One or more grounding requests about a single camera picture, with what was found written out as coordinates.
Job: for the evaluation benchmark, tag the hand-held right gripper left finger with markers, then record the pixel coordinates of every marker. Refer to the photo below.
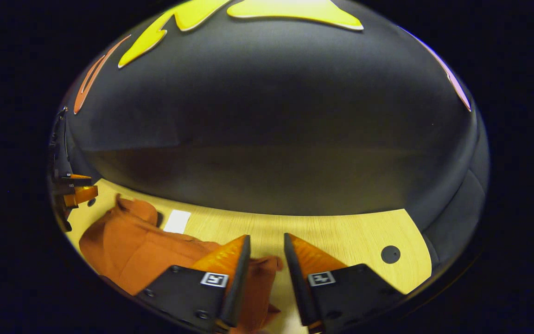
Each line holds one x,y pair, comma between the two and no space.
237,283

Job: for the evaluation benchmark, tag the rust orange buttoned garment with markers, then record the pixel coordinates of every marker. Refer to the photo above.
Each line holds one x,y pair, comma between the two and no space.
128,250

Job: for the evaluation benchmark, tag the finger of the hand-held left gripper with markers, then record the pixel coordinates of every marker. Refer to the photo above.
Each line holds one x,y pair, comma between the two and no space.
81,196
77,181

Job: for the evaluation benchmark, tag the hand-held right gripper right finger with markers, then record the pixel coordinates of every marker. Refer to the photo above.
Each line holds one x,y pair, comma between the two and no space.
297,283

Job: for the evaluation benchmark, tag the black backdrop cloth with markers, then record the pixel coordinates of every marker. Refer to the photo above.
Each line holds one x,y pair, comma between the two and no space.
271,116

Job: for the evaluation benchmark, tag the white paper hang tag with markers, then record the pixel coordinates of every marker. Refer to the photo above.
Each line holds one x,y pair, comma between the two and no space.
177,221

